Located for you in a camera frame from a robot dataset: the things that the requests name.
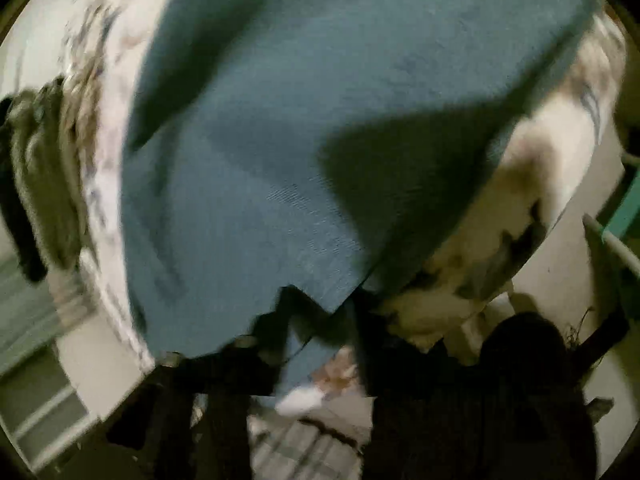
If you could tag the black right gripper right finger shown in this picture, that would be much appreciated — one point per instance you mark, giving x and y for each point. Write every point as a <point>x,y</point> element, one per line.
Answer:
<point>518,412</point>

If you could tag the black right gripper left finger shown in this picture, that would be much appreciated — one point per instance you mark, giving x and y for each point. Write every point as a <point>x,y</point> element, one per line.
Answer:
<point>188,418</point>

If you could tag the blue denim jeans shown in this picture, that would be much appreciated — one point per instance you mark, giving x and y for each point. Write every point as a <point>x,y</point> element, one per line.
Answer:
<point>329,145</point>

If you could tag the green plaid cloth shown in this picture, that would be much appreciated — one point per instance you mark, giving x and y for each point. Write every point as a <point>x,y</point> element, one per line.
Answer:
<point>301,449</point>

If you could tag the floral bed blanket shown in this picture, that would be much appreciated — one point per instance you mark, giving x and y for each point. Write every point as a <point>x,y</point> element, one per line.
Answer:
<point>104,50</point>

